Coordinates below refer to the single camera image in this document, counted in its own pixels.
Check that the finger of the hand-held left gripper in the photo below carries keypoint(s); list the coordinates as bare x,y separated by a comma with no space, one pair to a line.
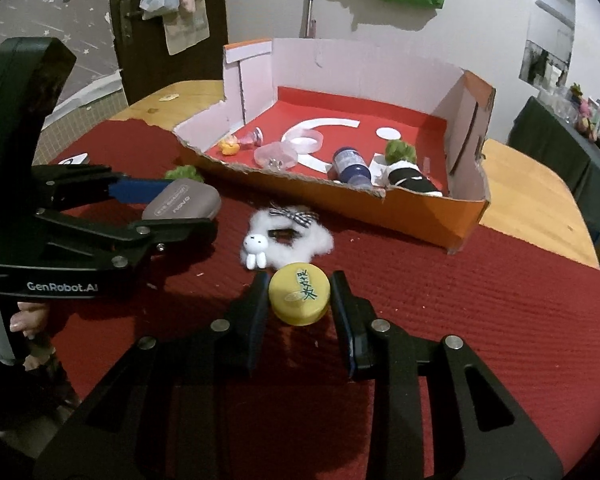
170,237
130,192

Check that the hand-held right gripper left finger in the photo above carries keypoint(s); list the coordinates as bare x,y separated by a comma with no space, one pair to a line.
257,330

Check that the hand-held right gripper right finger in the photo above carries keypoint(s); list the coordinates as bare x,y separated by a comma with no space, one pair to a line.
347,330

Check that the grey oval case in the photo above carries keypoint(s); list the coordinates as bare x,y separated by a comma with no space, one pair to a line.
182,200

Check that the yellow bottle cap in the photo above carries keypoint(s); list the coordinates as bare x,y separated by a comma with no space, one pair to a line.
300,292

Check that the small blue bottle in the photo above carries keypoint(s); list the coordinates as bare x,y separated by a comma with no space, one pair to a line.
350,167

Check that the small green plush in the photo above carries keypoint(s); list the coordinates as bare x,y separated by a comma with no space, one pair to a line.
185,174
400,150

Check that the red-lined cardboard box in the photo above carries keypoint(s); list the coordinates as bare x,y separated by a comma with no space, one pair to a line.
430,130

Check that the person's left hand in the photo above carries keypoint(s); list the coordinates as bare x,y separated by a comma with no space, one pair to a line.
27,320

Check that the white printed sticker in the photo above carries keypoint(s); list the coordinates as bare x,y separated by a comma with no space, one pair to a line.
72,160

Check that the white fluffy bunny clip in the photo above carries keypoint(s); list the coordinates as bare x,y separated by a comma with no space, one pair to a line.
310,240

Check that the small round table sticker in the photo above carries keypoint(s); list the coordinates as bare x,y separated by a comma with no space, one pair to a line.
169,96

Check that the red mat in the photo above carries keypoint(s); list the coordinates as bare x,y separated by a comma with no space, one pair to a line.
455,320

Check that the small pink toy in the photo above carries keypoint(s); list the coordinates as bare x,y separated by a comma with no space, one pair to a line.
252,137

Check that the black and white cloth roll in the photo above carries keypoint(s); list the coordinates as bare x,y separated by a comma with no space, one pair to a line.
412,177

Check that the brown paper bag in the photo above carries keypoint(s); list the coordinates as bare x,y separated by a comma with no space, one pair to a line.
187,35

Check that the dark brown door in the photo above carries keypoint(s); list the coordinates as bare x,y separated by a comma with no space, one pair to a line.
215,30

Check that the white pole with orange tip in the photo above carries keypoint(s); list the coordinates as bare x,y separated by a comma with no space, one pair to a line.
309,10

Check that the dark green covered table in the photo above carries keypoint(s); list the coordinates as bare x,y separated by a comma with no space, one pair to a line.
555,145

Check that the group of small figurines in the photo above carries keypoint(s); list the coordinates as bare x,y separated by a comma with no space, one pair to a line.
590,115

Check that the wall mirror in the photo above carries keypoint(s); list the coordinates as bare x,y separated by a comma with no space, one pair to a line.
547,45

